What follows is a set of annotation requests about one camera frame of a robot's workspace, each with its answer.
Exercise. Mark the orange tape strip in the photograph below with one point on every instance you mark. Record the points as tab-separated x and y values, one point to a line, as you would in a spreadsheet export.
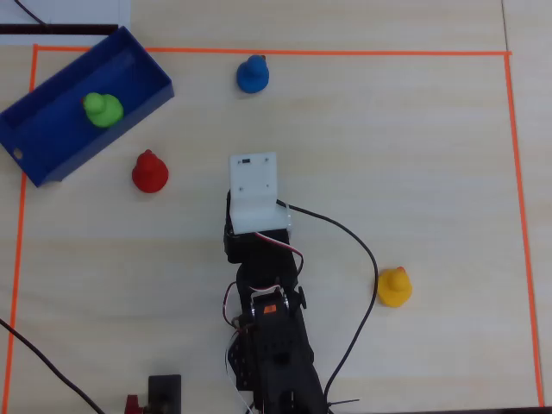
522	215
19	224
345	52

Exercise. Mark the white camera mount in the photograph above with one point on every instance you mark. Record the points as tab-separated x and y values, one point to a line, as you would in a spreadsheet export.
254	194

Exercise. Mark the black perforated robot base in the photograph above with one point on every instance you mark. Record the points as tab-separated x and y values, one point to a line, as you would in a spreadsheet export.
239	362

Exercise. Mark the small black box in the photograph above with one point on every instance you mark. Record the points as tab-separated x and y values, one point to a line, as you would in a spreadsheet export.
164	392

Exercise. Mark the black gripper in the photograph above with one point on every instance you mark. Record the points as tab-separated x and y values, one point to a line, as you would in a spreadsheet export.
229	241

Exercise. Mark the blue plastic box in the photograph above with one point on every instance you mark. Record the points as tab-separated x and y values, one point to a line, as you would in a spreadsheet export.
52	129

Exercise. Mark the blue rubber duck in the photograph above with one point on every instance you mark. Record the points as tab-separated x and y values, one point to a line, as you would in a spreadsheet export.
252	77

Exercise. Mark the green rubber duck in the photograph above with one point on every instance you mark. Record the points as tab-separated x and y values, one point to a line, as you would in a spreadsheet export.
105	112

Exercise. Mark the red rubber duck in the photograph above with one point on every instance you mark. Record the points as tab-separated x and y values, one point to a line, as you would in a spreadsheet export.
149	174

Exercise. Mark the black flat bar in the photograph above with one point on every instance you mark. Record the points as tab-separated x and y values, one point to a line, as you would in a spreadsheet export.
64	29

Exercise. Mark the yellow rubber duck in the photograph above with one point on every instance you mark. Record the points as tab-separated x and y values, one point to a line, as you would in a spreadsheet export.
394	289

